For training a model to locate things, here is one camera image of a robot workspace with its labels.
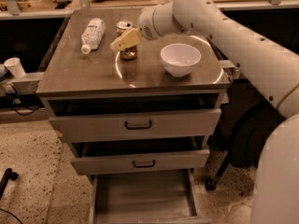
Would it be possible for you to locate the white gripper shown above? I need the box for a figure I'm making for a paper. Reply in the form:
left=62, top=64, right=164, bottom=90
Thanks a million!
left=110, top=6, right=161, bottom=51

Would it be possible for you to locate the orange soda can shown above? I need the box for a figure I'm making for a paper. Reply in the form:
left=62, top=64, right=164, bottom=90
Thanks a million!
left=116, top=21, right=137, bottom=61

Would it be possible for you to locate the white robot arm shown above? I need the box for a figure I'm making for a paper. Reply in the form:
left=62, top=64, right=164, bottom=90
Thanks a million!
left=110, top=0, right=299, bottom=224

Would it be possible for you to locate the grey drawer cabinet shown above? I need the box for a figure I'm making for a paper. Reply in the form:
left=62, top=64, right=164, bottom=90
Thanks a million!
left=36, top=6, right=232, bottom=224

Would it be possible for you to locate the grey top drawer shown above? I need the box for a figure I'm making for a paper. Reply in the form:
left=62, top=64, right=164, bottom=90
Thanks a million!
left=50, top=109, right=221, bottom=143

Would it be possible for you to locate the grey drawer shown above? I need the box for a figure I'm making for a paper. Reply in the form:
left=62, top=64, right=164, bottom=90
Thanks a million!
left=50, top=109, right=221, bottom=143
left=89, top=169, right=211, bottom=224
left=71, top=149, right=209, bottom=175

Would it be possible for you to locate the grey middle drawer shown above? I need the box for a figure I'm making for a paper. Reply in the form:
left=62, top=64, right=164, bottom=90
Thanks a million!
left=71, top=149, right=209, bottom=175

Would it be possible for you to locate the grey bottom drawer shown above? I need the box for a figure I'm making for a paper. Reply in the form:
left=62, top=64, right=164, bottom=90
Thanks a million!
left=89, top=169, right=211, bottom=224

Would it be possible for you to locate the clear plastic water bottle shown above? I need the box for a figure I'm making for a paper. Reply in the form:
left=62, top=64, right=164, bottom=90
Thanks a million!
left=81, top=18, right=106, bottom=54

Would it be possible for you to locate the white bowl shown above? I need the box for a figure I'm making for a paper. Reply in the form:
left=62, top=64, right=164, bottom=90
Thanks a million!
left=160, top=43, right=201, bottom=77

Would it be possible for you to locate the white paper cup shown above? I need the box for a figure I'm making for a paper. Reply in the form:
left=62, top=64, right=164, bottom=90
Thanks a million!
left=4, top=57, right=25, bottom=78

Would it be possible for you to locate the black office chair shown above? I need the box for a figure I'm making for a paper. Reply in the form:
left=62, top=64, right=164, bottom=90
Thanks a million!
left=206, top=79, right=284, bottom=190

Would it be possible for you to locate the black floor stand foot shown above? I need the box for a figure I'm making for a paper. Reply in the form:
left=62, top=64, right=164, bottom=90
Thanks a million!
left=0, top=168, right=19, bottom=199

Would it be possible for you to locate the black power strip with cable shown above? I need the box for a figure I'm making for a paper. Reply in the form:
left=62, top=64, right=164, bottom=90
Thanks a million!
left=0, top=86, right=44, bottom=116

